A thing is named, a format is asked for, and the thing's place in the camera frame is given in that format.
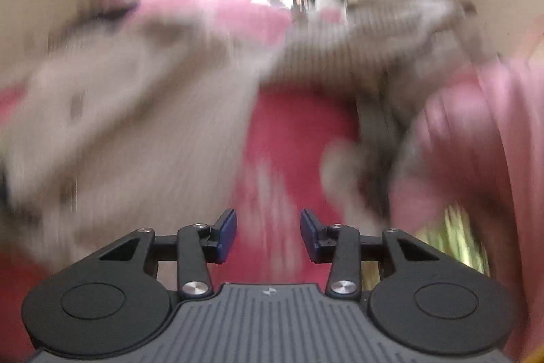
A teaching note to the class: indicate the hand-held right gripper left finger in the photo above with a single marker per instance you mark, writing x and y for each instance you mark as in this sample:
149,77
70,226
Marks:
228,235

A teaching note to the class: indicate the pink checkered knit cardigan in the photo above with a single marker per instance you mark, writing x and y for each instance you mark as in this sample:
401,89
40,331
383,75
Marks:
127,125

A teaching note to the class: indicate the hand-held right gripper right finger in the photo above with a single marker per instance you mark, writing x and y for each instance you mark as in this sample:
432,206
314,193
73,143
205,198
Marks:
308,235

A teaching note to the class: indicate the dark grey cloth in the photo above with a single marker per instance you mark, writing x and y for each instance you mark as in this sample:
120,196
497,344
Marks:
374,142

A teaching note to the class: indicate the pink padded jacket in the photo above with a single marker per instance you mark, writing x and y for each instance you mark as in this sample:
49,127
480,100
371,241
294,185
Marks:
467,142

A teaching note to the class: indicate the pink floral blanket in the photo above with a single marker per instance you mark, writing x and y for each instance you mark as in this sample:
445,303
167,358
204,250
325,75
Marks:
293,133

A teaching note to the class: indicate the beige clothes pile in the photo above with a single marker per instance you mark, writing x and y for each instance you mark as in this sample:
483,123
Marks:
429,12

